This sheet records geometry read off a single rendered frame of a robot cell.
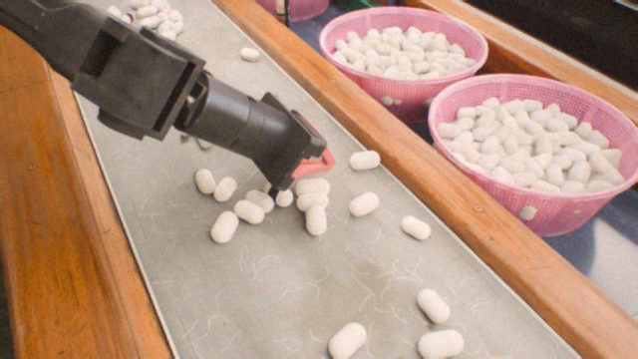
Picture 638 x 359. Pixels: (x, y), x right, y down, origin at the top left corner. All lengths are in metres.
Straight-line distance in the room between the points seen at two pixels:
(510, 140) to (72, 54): 0.52
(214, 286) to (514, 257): 0.28
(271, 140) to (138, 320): 0.20
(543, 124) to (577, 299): 0.34
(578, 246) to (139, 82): 0.53
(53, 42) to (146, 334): 0.25
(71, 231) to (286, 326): 0.24
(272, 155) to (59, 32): 0.22
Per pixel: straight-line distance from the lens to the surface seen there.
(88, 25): 0.47
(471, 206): 0.57
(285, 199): 0.58
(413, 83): 0.77
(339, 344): 0.45
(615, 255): 0.72
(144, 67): 0.44
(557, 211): 0.65
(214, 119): 0.48
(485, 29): 0.97
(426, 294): 0.49
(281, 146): 0.53
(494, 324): 0.51
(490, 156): 0.69
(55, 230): 0.59
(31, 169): 0.69
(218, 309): 0.51
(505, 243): 0.55
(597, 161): 0.74
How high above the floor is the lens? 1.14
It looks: 40 degrees down
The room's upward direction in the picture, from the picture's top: straight up
